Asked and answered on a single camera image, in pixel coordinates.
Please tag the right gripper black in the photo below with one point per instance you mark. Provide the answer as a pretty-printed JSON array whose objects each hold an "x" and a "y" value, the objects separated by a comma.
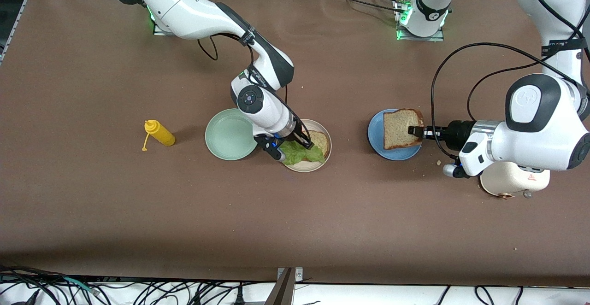
[{"x": 300, "y": 137}]

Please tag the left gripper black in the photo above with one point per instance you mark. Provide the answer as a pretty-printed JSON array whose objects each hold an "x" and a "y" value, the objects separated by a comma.
[{"x": 457, "y": 134}]

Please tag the brown bread slice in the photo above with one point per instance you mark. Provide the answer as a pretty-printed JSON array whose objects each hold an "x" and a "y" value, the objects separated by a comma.
[
  {"x": 398, "y": 127},
  {"x": 320, "y": 141}
]

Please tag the green lettuce leaf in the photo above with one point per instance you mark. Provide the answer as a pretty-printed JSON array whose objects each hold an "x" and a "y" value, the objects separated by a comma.
[{"x": 302, "y": 154}]

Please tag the yellow squeeze bottle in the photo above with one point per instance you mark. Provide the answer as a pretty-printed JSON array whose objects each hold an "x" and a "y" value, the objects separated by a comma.
[{"x": 161, "y": 133}]

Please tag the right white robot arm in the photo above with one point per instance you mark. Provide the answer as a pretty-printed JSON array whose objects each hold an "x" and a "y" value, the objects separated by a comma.
[{"x": 184, "y": 5}]

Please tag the beige round plate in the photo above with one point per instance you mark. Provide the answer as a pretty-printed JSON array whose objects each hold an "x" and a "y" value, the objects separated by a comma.
[{"x": 302, "y": 167}]

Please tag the blue round plate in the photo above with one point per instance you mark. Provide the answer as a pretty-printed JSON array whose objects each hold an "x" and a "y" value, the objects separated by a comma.
[{"x": 375, "y": 134}]

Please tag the mint green round plate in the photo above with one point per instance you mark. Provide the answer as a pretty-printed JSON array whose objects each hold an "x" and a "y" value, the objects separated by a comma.
[{"x": 228, "y": 137}]

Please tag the white two-slot toaster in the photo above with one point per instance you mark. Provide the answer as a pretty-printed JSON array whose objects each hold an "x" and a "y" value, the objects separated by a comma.
[{"x": 507, "y": 180}]

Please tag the grey metal bar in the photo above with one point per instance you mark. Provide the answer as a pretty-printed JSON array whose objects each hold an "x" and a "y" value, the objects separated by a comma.
[{"x": 281, "y": 293}]

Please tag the black power plug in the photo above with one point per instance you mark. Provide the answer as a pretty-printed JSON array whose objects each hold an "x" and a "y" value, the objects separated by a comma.
[{"x": 239, "y": 298}]

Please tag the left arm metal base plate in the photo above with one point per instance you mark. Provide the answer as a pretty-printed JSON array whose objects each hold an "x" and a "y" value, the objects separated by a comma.
[{"x": 421, "y": 39}]

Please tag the metal table bracket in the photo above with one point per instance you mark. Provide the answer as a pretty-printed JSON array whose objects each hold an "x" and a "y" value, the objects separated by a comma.
[{"x": 298, "y": 275}]

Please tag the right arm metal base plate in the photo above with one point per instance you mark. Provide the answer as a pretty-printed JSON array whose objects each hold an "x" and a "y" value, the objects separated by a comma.
[{"x": 159, "y": 32}]

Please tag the aluminium frame bar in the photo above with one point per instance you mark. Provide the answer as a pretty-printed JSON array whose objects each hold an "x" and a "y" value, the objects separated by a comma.
[{"x": 28, "y": 6}]

